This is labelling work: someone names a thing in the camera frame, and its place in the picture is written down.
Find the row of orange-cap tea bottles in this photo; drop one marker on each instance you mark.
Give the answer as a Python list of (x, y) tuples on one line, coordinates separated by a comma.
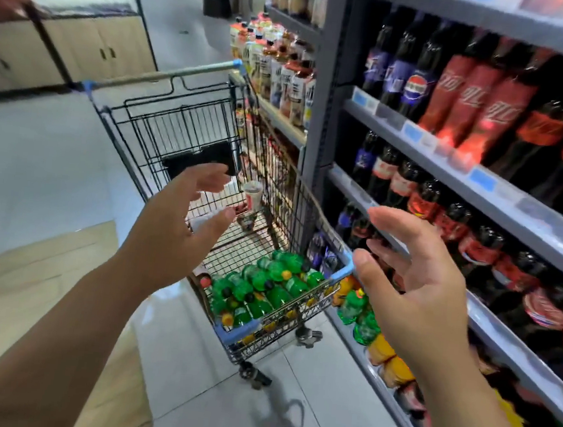
[(276, 66)]

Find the person's right forearm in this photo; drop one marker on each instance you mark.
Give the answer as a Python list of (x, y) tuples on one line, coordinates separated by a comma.
[(470, 423)]

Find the row of orange soda bottles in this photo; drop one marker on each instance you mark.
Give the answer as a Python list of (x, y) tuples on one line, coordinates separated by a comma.
[(386, 360)]

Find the white packet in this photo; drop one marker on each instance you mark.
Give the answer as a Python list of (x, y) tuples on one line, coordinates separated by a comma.
[(200, 224)]

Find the white paper cup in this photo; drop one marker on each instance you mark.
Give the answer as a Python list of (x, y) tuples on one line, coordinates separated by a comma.
[(253, 195)]

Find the person's right thumb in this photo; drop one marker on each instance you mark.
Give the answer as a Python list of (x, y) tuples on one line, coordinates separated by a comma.
[(369, 279)]

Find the person's left thumb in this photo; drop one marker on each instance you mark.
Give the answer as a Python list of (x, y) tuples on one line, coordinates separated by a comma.
[(213, 221)]

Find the small blue-label cola bottle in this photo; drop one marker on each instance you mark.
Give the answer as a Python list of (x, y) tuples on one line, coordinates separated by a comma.
[(344, 221), (365, 157)]

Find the grey metal shelf unit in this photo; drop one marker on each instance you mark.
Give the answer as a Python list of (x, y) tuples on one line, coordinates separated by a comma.
[(502, 192)]

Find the light wooden cabinet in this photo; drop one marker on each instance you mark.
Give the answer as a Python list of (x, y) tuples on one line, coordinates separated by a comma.
[(78, 52)]

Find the person's right hand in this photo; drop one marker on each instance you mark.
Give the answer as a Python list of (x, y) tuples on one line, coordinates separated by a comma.
[(426, 304)]

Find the pile of green soda bottles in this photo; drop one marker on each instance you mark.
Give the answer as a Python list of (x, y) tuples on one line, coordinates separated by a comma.
[(259, 288)]

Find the person's right middle finger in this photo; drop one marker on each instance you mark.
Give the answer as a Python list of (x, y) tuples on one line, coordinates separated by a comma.
[(387, 250)]

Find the large blue-label cola bottle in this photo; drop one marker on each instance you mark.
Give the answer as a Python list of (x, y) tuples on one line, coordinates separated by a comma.
[(418, 87), (399, 73), (378, 61)]

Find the row of large red-label cola bottles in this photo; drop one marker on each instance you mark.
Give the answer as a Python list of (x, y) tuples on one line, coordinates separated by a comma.
[(499, 112)]

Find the person's left hand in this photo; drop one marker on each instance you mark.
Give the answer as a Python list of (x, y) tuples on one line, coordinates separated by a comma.
[(165, 239)]

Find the person's left forearm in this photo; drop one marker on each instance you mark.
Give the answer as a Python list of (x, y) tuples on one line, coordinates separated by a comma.
[(49, 352)]

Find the green soda bottle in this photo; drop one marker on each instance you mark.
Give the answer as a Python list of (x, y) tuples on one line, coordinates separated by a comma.
[(365, 328), (352, 307)]

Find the row of small red-label cola bottles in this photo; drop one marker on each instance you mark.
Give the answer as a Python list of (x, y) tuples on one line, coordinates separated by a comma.
[(477, 244)]

